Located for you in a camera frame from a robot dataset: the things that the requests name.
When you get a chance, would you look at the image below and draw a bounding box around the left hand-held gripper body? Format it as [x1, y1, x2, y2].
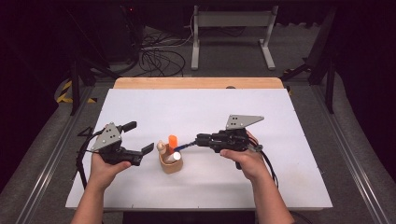
[91, 121, 144, 166]

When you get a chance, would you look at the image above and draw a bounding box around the orange highlighter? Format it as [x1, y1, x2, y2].
[167, 134, 179, 155]

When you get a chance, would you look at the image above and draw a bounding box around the bundle of floor cables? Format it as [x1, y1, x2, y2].
[136, 27, 194, 77]

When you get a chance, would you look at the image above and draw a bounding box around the blue pen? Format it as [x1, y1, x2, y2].
[174, 140, 198, 153]

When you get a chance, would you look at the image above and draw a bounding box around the person's left hand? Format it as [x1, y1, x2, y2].
[88, 152, 133, 191]

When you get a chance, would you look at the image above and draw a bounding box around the right hand-held gripper cable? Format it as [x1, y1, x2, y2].
[248, 141, 280, 189]

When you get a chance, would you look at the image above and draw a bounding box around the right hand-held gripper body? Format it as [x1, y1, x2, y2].
[211, 114, 265, 153]

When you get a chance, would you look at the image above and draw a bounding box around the hand-held gripper cable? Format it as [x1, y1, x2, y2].
[248, 141, 280, 189]
[76, 125, 106, 190]

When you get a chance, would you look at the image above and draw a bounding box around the black tripod stand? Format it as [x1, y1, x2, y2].
[66, 8, 138, 117]

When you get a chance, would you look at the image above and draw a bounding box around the aluminium rail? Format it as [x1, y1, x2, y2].
[14, 86, 95, 224]
[311, 83, 394, 224]

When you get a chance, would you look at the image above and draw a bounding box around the wooden table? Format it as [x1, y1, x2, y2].
[112, 77, 285, 91]

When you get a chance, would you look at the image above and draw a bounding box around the brown pen holder cup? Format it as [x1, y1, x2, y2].
[156, 139, 184, 175]

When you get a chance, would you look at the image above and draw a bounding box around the white tube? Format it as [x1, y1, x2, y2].
[164, 151, 182, 164]

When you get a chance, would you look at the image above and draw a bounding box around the person's right hand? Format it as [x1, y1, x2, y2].
[219, 130, 272, 185]

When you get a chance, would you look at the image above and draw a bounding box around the black angled stand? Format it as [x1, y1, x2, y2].
[279, 6, 339, 115]

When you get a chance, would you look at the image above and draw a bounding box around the left hand-held gripper cable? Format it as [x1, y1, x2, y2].
[76, 125, 106, 190]

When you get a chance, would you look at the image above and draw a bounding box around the grey metal stand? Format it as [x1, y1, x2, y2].
[190, 4, 279, 71]

